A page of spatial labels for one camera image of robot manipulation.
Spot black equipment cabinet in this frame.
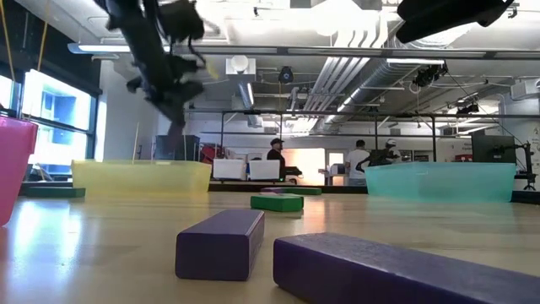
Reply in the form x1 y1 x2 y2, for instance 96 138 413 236
154 134 202 162

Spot pale wooden stick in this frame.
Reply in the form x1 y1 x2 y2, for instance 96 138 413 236
132 122 140 164

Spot red equipment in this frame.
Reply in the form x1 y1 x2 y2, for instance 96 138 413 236
200 143 225 166

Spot long ceiling light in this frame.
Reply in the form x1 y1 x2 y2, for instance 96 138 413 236
67 41 175 55

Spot white ceiling device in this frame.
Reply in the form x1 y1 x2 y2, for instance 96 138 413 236
224 54 257 77

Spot yellow translucent plastic bin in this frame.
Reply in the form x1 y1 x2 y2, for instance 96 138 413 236
70 159 213 196

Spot white box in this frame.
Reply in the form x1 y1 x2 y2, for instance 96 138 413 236
212 158 247 182
248 159 281 182

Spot black ceiling speaker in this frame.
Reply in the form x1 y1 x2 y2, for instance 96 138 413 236
278 65 295 85

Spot person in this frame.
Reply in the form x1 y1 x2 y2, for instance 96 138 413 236
266 137 288 182
344 138 372 187
381 138 402 164

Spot green wooden block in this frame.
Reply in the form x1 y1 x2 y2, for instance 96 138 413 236
250 194 305 214
286 187 323 197
24 186 87 199

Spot pink translucent plastic bin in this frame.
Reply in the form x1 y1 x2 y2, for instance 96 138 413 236
0 116 39 228

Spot grey overhead beam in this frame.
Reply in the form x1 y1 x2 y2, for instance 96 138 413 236
172 45 540 61

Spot black ceiling spotlights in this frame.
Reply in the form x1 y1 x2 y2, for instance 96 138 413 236
455 102 481 116
411 62 449 89

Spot teal translucent plastic bin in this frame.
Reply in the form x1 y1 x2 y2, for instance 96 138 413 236
364 161 518 204

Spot black monitor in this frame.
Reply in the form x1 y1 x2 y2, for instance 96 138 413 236
471 134 517 165

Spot black monitor stand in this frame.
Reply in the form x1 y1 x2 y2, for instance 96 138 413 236
491 141 539 192

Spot yellow hanging cord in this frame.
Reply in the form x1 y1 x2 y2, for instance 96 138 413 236
0 0 17 82
36 0 51 73

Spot black metal rack frame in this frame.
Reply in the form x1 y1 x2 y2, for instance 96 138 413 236
166 108 540 187

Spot white wall air unit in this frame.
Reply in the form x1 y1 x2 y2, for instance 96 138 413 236
510 78 540 101

